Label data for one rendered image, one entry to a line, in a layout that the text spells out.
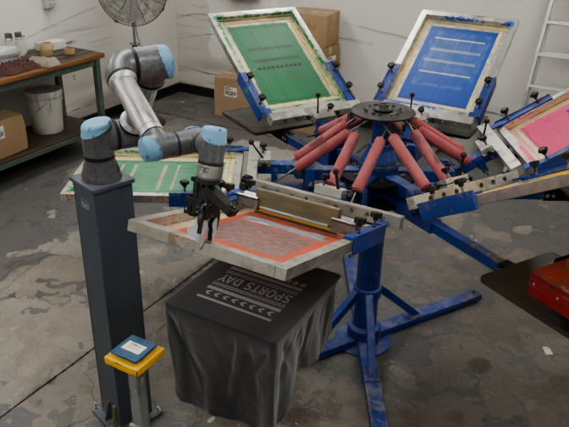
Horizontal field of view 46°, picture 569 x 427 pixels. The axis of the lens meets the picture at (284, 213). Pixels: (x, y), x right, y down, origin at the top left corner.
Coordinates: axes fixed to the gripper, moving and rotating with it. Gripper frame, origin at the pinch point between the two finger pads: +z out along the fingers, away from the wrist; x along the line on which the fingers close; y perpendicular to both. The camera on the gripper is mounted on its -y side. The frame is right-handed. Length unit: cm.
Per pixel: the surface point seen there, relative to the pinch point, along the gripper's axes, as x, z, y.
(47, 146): -235, 41, 321
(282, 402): -30, 58, -20
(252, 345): -13.2, 32.5, -14.0
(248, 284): -36.1, 22.2, 3.4
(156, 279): -158, 87, 137
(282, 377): -26, 46, -20
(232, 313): -18.5, 27.1, -1.9
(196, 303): -17.2, 27.4, 11.8
